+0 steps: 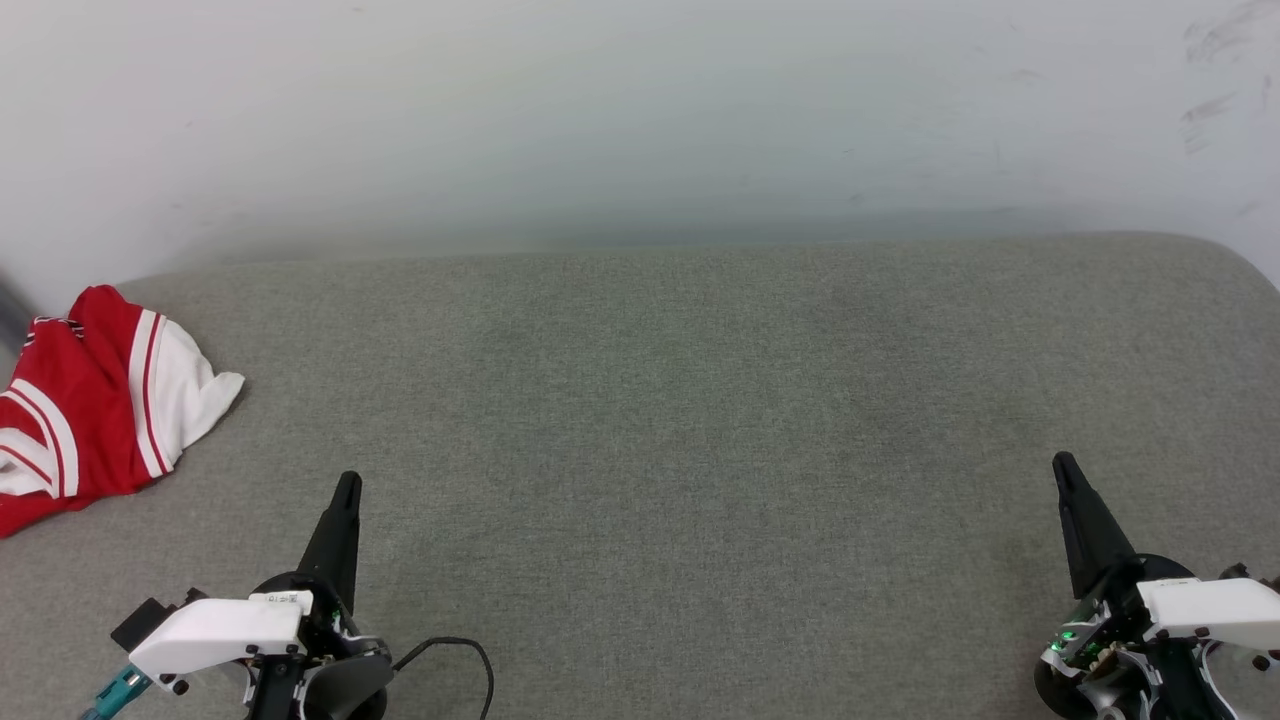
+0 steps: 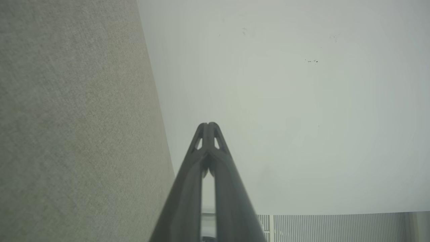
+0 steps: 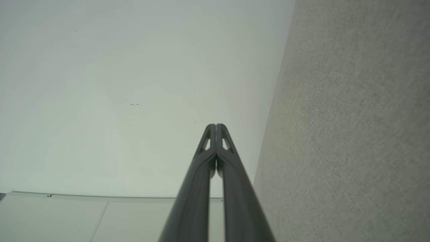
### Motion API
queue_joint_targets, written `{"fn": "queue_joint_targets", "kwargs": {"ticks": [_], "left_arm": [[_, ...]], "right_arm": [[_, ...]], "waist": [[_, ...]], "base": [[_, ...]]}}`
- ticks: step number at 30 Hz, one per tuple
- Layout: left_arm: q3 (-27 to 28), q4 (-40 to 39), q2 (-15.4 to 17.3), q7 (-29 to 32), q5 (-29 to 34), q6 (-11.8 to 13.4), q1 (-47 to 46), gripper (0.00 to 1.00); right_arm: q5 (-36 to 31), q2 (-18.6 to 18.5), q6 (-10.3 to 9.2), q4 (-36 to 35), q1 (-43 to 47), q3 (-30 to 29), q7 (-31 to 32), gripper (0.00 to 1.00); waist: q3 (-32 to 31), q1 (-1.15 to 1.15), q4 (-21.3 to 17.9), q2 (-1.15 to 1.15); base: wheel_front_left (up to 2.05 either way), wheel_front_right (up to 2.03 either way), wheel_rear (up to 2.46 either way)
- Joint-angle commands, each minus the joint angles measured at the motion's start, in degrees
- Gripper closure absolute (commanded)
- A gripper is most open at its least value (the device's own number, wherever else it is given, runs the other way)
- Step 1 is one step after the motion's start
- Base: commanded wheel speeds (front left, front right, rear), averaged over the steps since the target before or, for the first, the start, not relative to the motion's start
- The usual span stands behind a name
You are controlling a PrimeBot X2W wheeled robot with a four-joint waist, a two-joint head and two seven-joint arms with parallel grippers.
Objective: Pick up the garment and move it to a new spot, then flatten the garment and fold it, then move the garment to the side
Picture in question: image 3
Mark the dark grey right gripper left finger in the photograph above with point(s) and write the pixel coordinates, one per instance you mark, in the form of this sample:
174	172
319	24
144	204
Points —
193	201

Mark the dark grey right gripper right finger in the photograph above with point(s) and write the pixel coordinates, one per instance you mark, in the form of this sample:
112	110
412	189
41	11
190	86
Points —
242	208

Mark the grey fabric sofa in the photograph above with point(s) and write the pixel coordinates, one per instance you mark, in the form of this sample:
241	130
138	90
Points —
352	134

